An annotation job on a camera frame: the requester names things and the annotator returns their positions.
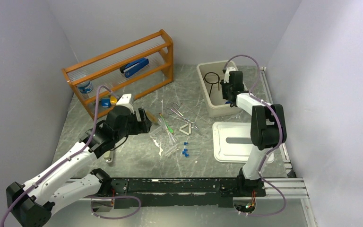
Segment tan test tube brush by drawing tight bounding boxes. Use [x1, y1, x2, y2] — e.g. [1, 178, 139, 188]
[146, 110, 159, 125]

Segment blue yellow small objects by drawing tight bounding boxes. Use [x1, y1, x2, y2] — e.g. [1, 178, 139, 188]
[101, 96, 120, 108]

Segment white clay triangle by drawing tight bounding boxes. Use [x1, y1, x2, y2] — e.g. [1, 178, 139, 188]
[179, 123, 191, 136]

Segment beige plastic bin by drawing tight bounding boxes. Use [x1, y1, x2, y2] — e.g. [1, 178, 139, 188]
[197, 61, 242, 118]

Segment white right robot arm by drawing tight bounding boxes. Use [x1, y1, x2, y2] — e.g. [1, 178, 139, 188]
[220, 68, 287, 196]

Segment colourful plastic spoons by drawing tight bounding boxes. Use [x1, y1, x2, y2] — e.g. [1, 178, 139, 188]
[159, 113, 174, 134]

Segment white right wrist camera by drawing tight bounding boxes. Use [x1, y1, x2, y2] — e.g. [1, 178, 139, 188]
[224, 67, 237, 75]

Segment orange wooden rack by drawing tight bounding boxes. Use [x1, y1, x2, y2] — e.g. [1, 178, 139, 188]
[62, 29, 174, 118]

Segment black metal ring tripod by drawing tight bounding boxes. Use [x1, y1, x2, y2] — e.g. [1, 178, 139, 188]
[203, 72, 220, 96]

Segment blue capped pins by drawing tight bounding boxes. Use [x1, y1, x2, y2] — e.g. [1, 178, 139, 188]
[182, 142, 190, 157]

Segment white bin lid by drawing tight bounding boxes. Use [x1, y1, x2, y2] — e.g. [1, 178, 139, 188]
[212, 122, 259, 163]

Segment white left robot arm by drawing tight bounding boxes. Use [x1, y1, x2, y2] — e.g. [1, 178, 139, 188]
[6, 105, 152, 227]

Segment blue stapler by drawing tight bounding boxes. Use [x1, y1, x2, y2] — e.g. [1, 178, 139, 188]
[119, 58, 149, 78]

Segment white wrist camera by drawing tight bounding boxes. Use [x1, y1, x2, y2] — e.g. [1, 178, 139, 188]
[116, 94, 134, 114]
[224, 67, 237, 75]

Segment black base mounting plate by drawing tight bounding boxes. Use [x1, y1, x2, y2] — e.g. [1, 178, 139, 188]
[93, 176, 266, 209]

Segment aluminium frame rail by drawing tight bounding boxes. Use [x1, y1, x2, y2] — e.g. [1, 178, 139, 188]
[257, 178, 309, 199]

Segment clear plastic bag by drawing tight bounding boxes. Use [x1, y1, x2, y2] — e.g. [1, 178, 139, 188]
[149, 127, 179, 157]

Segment beige stapler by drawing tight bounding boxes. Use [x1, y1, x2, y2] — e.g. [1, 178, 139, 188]
[104, 150, 114, 163]

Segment blue white tape roll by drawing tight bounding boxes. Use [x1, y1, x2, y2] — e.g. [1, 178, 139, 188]
[76, 80, 94, 94]

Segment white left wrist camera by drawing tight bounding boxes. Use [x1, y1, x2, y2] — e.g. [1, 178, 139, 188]
[116, 94, 134, 114]

